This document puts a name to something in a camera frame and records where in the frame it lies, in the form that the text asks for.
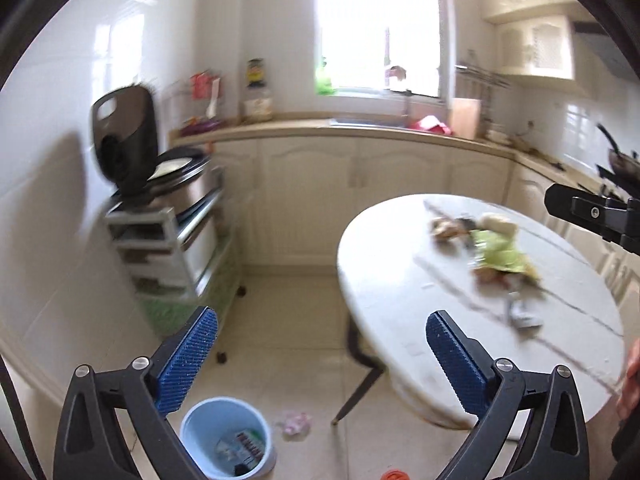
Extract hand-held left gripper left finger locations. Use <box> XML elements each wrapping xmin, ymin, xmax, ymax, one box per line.
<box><xmin>52</xmin><ymin>306</ymin><xmax>219</xmax><ymax>480</ymax></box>

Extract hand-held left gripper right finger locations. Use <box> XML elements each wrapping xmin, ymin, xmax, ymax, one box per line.
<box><xmin>425</xmin><ymin>310</ymin><xmax>591</xmax><ymax>480</ymax></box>

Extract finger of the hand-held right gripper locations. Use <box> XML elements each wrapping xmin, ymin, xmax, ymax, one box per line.
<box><xmin>544</xmin><ymin>183</ymin><xmax>640</xmax><ymax>257</ymax></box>

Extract blue plastic waste bin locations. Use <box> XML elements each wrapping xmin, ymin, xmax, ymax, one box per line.
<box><xmin>180</xmin><ymin>397</ymin><xmax>277</xmax><ymax>480</ymax></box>

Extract white grey wrapper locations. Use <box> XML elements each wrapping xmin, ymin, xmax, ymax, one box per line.
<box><xmin>506</xmin><ymin>299</ymin><xmax>544</xmax><ymax>332</ymax></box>

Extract beige bread piece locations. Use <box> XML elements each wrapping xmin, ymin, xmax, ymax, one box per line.
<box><xmin>479</xmin><ymin>212</ymin><xmax>517</xmax><ymax>237</ymax></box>

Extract green wrapper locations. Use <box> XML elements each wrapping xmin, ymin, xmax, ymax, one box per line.
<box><xmin>469</xmin><ymin>229</ymin><xmax>532</xmax><ymax>275</ymax></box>

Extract pile of wrappers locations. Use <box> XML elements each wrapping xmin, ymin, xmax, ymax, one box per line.
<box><xmin>215</xmin><ymin>429</ymin><xmax>267</xmax><ymax>476</ymax></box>

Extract brown food scrap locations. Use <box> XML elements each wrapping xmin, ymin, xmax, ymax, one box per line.
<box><xmin>431</xmin><ymin>215</ymin><xmax>472</xmax><ymax>245</ymax></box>

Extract person's right forearm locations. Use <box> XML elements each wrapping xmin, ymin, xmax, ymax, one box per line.
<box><xmin>617</xmin><ymin>337</ymin><xmax>640</xmax><ymax>422</ymax></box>

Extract dark frying pan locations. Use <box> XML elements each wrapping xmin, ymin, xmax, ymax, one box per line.
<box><xmin>595</xmin><ymin>122</ymin><xmax>640</xmax><ymax>187</ymax></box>

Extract round white marble table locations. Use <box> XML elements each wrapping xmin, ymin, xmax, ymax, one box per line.
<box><xmin>332</xmin><ymin>193</ymin><xmax>628</xmax><ymax>431</ymax></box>

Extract white rolling storage cart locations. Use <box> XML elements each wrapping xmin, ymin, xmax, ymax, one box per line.
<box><xmin>104</xmin><ymin>180</ymin><xmax>247</xmax><ymax>363</ymax></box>

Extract pink crumpled paper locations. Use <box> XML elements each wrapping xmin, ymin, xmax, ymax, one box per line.
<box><xmin>277</xmin><ymin>410</ymin><xmax>313</xmax><ymax>440</ymax></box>

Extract wooden cutting board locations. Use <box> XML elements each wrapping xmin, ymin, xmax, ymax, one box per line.
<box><xmin>450</xmin><ymin>97</ymin><xmax>484</xmax><ymax>140</ymax></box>

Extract range hood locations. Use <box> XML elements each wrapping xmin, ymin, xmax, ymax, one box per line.
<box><xmin>572</xmin><ymin>20</ymin><xmax>637</xmax><ymax>82</ymax></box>

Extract red cloth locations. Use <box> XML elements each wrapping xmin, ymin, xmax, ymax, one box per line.
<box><xmin>407</xmin><ymin>115</ymin><xmax>453</xmax><ymax>136</ymax></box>

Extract metal faucet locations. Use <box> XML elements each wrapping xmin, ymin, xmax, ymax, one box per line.
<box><xmin>387</xmin><ymin>66</ymin><xmax>416</xmax><ymax>129</ymax></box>

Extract cream base cabinets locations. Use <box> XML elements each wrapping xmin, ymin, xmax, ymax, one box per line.
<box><xmin>207</xmin><ymin>130</ymin><xmax>640</xmax><ymax>306</ymax></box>

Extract dark rice cooker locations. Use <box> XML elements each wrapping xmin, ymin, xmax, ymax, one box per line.
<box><xmin>90</xmin><ymin>85</ymin><xmax>224</xmax><ymax>211</ymax></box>

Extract glass jar with yellow lid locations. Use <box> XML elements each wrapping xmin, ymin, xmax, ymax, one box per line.
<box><xmin>242</xmin><ymin>58</ymin><xmax>275</xmax><ymax>123</ymax></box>

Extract kitchen window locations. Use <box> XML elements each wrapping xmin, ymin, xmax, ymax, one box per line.
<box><xmin>312</xmin><ymin>0</ymin><xmax>447</xmax><ymax>98</ymax></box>

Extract green bottle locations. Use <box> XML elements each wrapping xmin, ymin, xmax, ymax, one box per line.
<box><xmin>315</xmin><ymin>57</ymin><xmax>338</xmax><ymax>96</ymax></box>

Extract wall utensil rack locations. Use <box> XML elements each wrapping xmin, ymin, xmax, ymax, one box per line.
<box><xmin>454</xmin><ymin>49</ymin><xmax>512</xmax><ymax>91</ymax></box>

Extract cream wall cabinets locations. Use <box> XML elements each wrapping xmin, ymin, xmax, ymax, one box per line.
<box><xmin>479</xmin><ymin>0</ymin><xmax>587</xmax><ymax>82</ymax></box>

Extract wire rack with red utensils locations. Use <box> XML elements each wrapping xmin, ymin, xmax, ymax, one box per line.
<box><xmin>165</xmin><ymin>71</ymin><xmax>227</xmax><ymax>137</ymax></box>

